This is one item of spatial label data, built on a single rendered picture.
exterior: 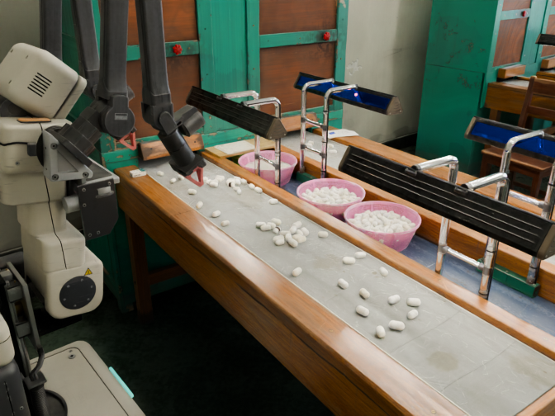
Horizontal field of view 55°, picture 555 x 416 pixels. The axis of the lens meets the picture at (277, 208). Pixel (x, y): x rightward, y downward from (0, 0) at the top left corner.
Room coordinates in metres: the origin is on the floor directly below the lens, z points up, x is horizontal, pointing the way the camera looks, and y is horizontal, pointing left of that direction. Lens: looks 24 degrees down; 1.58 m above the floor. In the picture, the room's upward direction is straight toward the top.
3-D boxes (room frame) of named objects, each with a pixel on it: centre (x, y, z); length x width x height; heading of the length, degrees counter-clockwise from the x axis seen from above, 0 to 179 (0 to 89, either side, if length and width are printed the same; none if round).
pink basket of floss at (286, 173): (2.29, 0.04, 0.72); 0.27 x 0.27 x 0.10
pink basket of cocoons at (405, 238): (1.70, -0.37, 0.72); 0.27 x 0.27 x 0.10
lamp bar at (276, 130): (1.99, 0.18, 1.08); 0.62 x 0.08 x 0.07; 35
